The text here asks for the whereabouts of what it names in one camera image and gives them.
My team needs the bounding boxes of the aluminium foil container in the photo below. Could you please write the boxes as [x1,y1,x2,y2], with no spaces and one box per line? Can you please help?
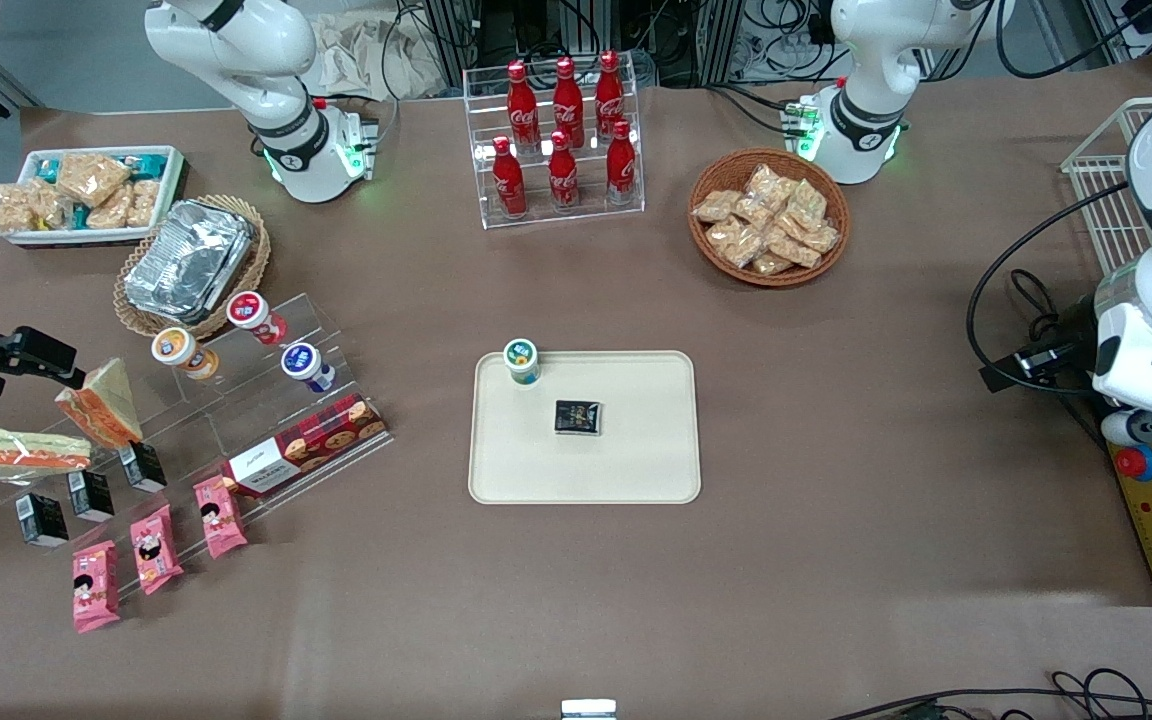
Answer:
[124,200,257,323]

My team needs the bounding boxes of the cream plastic serving tray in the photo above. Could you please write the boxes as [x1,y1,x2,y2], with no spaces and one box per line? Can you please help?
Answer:
[468,350,702,505]

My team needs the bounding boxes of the clear acrylic tiered stand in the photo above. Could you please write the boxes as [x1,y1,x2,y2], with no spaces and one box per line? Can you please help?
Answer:
[0,292,395,601]

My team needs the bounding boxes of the blue yogurt cup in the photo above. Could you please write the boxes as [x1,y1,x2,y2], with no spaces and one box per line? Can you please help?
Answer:
[281,342,337,393]

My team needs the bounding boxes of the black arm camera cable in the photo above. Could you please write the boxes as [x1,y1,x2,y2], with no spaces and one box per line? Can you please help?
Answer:
[966,180,1133,398]

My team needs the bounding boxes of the oval brown wicker basket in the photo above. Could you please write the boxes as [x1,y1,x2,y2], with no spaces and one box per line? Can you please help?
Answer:
[114,195,272,339]

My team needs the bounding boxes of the clear acrylic bottle rack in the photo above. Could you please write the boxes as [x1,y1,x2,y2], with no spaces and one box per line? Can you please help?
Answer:
[463,55,646,231]

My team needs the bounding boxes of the red cola bottle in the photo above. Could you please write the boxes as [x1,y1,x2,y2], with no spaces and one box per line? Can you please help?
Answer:
[606,120,638,207]
[595,50,627,141]
[492,136,527,219]
[552,56,585,147]
[506,60,540,153]
[548,130,580,212]

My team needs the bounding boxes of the white rectangular snack bin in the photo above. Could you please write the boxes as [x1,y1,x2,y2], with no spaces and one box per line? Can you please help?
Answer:
[0,146,187,248]

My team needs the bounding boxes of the round brown wicker basket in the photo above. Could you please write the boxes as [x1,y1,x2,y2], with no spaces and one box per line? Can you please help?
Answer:
[688,148,852,289]

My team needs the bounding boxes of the puffed rice snack pack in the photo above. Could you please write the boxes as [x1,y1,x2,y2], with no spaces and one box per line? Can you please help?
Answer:
[31,185,72,229]
[86,190,132,231]
[126,178,162,229]
[0,183,37,236]
[58,152,132,206]

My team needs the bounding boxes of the aluminium frame equipment rack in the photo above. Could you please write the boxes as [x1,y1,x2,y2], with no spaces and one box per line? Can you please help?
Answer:
[421,0,747,89]

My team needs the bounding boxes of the red tartan cookie box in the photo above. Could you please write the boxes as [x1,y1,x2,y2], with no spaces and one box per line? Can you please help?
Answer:
[221,393,390,499]

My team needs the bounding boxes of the pink snack packet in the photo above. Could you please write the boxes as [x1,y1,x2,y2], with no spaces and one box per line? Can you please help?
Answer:
[193,475,249,559]
[130,504,184,596]
[72,541,121,635]

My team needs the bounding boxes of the white wire rack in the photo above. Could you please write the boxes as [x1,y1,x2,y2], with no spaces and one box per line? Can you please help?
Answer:
[1060,97,1152,277]

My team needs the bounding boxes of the brown paper table cover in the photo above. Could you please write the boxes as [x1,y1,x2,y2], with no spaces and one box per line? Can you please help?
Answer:
[0,55,1152,720]

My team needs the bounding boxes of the beige crumpled cloth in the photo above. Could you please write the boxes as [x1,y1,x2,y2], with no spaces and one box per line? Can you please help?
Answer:
[308,12,449,101]

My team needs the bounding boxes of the green lid white cup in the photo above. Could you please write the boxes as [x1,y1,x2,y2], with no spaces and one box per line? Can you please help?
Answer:
[503,338,541,387]

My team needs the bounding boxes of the red yogurt cup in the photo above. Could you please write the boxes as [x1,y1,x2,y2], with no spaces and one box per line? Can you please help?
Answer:
[226,291,289,346]

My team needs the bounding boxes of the orange yogurt cup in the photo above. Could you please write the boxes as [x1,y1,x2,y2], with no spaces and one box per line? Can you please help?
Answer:
[151,327,220,381]

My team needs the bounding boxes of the small black drink carton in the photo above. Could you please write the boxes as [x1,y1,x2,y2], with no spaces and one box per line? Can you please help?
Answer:
[16,493,69,548]
[119,442,168,493]
[554,400,603,437]
[68,470,116,522]

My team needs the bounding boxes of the black floor cables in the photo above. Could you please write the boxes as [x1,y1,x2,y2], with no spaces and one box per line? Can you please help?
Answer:
[826,668,1152,720]

